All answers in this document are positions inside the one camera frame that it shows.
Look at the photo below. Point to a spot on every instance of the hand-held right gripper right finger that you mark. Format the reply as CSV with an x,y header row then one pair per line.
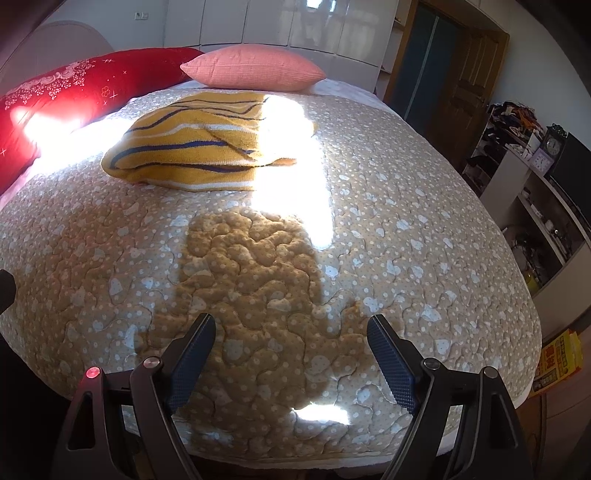
x,y
392,367

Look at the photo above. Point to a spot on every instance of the yellow striped knit sweater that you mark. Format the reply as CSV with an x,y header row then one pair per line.
x,y
194,147

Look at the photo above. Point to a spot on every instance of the white padded headboard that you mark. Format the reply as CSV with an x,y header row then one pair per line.
x,y
55,50

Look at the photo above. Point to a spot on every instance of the white wall socket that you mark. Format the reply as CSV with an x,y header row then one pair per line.
x,y
141,16

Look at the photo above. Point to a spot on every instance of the beige dotted quilted bed pad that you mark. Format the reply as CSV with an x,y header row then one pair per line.
x,y
392,258

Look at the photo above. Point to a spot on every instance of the white glossy wardrobe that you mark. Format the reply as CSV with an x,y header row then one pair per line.
x,y
286,27

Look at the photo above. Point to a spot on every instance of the yellow printed carton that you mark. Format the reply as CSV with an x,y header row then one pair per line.
x,y
556,364

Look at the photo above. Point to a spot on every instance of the red floral pillow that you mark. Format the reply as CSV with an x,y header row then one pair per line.
x,y
69,87

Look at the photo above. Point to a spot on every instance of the pile of clutter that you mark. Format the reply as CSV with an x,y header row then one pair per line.
x,y
515,120

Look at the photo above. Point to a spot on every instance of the white shelf unit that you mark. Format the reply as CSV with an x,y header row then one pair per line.
x,y
540,221

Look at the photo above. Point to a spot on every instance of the pink ribbed pillow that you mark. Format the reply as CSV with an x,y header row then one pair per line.
x,y
254,69

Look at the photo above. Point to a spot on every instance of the black television screen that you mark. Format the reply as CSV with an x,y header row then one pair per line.
x,y
572,175

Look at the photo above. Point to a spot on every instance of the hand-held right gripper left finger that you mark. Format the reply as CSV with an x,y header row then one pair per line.
x,y
194,367

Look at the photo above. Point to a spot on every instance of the dark ornate desk clock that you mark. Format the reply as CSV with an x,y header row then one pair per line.
x,y
554,145

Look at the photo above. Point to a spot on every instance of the small pink clock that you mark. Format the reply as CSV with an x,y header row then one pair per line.
x,y
541,162

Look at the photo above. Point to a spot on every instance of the wooden door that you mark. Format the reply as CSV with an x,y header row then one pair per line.
x,y
466,78

